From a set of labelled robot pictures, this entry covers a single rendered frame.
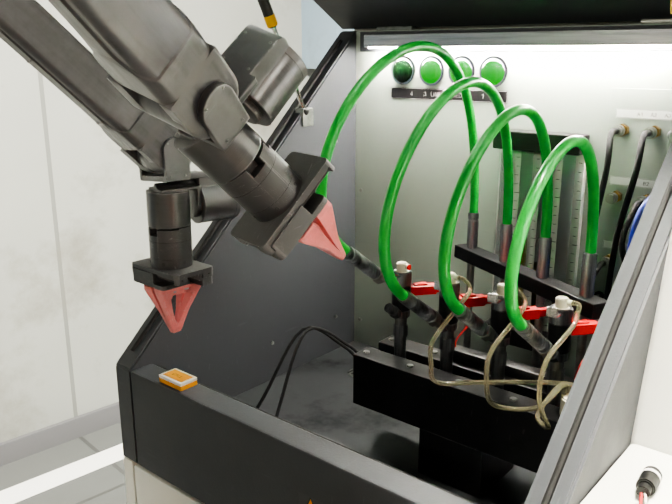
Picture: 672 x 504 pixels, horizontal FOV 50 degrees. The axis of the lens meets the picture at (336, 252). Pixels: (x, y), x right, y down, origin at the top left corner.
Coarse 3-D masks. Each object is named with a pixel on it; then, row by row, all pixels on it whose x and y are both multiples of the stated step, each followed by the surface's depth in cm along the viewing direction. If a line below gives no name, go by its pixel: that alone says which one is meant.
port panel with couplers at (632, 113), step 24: (624, 96) 106; (648, 96) 104; (624, 120) 107; (648, 120) 105; (624, 144) 108; (648, 144) 105; (624, 168) 108; (648, 168) 106; (624, 192) 109; (648, 192) 107; (600, 216) 112; (600, 240) 113; (600, 288) 115
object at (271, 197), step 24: (264, 144) 63; (264, 168) 62; (288, 168) 65; (312, 168) 66; (240, 192) 63; (264, 192) 63; (288, 192) 64; (312, 192) 66; (264, 216) 65; (288, 216) 64; (240, 240) 68; (264, 240) 64
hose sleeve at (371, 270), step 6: (354, 252) 94; (348, 258) 94; (354, 258) 94; (360, 258) 95; (366, 258) 96; (354, 264) 95; (360, 264) 95; (366, 264) 96; (372, 264) 97; (366, 270) 97; (372, 270) 97; (378, 270) 99; (372, 276) 98; (378, 276) 99
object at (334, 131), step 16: (400, 48) 94; (416, 48) 97; (432, 48) 100; (384, 64) 92; (448, 64) 105; (368, 80) 90; (352, 96) 89; (464, 96) 109; (336, 128) 87; (320, 192) 87
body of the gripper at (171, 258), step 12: (180, 228) 96; (156, 240) 96; (168, 240) 96; (180, 240) 97; (156, 252) 97; (168, 252) 97; (180, 252) 97; (132, 264) 100; (144, 264) 100; (156, 264) 97; (168, 264) 97; (180, 264) 98; (192, 264) 100; (204, 264) 100; (168, 276) 95; (180, 276) 95; (204, 276) 98
